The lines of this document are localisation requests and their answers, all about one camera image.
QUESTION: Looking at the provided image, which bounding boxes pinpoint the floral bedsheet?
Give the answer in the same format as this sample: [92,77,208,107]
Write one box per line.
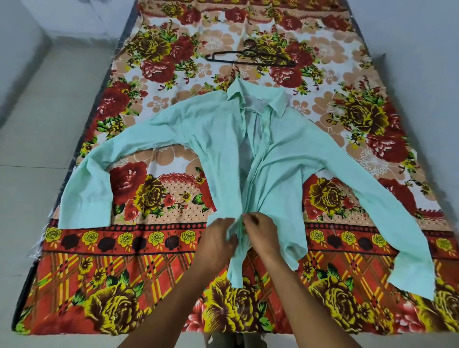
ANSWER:
[14,0,459,336]

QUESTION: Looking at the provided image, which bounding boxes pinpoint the dark mattress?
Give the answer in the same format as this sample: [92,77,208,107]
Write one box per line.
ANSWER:
[11,0,141,332]

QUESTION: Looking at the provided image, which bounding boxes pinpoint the black hanger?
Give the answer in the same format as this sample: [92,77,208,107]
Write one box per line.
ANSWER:
[205,38,297,69]

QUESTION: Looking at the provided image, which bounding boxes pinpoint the mint green shirt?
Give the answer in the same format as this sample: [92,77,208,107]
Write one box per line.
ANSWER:
[58,77,437,301]

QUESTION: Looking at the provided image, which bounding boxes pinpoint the person's left forearm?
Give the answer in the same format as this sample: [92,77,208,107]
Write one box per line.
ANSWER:
[118,265,223,348]

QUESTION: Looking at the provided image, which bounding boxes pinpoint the person's olive shorts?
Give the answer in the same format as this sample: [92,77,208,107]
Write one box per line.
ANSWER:
[204,331,268,348]

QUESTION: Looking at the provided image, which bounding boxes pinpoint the person's left hand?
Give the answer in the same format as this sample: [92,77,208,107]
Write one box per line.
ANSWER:
[195,217,239,273]

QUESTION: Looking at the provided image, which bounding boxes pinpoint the person's right hand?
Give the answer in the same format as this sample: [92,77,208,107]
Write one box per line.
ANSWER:
[242,212,284,266]

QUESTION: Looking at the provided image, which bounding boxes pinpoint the person's right forearm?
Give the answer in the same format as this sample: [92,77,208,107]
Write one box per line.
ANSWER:
[265,256,363,348]

